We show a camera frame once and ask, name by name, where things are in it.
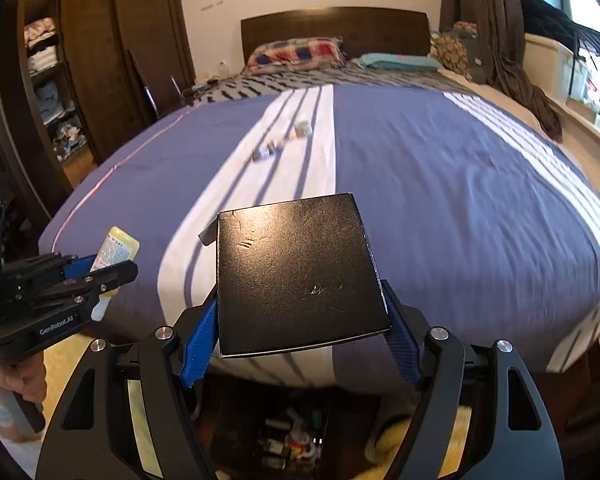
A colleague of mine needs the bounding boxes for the blue striped duvet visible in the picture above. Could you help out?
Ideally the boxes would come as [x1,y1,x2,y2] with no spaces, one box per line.
[37,82,600,396]

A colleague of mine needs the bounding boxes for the dark wooden headboard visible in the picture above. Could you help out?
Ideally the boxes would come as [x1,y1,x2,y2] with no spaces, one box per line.
[240,6,431,68]

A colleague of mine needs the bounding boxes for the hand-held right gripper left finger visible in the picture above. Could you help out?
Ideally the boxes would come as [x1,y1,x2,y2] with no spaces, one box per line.
[37,300,218,480]

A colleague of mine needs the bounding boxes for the brown curtain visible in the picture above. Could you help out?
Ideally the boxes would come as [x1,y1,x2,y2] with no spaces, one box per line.
[440,0,563,141]

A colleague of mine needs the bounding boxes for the blue folded clothes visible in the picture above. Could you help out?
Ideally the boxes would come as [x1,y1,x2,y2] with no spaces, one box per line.
[35,82,76,123]

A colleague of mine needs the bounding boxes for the white storage box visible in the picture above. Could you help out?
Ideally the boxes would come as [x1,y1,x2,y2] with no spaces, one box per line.
[522,32,578,103]

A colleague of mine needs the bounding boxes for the plaid pillow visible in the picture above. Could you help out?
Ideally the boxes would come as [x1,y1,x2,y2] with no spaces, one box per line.
[245,36,346,76]

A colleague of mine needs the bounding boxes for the black metal rack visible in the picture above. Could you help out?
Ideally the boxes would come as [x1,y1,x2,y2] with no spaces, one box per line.
[570,20,600,131]

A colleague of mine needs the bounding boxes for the white folded clothes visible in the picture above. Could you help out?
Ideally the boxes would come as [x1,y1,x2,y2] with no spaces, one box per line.
[28,47,61,73]

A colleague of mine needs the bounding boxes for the yellow fluffy mat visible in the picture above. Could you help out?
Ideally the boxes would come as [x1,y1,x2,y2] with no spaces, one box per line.
[45,337,163,478]
[367,405,473,478]

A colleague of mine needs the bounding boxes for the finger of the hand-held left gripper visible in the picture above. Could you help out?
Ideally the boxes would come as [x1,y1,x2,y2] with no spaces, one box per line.
[10,260,139,313]
[5,254,98,286]

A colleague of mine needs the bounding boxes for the teal pillow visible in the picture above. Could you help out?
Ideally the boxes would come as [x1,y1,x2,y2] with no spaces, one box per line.
[352,52,443,72]

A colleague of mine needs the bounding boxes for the dark wooden wardrobe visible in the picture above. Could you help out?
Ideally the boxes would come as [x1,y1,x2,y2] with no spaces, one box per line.
[0,0,196,211]

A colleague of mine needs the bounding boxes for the black bin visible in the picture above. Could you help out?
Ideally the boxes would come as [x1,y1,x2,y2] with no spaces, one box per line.
[207,390,343,473]

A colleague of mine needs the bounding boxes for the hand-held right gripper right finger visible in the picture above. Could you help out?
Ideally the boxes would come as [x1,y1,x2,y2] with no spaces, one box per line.
[380,280,566,480]

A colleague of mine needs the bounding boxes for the mixed clothes pile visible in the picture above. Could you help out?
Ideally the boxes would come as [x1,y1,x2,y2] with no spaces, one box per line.
[50,120,88,161]

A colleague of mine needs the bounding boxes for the black box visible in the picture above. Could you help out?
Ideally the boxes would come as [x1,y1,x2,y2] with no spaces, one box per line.
[200,192,393,359]

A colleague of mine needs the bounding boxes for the black jacket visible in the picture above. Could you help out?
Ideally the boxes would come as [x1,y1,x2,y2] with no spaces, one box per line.
[520,0,581,56]

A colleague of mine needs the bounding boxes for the pink folded clothes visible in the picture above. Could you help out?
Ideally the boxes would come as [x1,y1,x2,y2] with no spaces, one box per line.
[24,17,58,48]

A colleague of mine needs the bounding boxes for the person's left hand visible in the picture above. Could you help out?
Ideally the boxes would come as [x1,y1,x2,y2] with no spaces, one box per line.
[0,354,48,406]

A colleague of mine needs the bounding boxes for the small white bottle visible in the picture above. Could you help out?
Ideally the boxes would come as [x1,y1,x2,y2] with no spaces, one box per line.
[90,226,141,321]

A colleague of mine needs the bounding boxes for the grey patterned bedsheet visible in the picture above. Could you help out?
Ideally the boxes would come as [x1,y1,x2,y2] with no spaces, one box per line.
[195,67,486,106]

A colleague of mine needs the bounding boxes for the brown patterned cushion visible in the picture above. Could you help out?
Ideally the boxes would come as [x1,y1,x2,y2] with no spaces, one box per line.
[430,21,488,83]

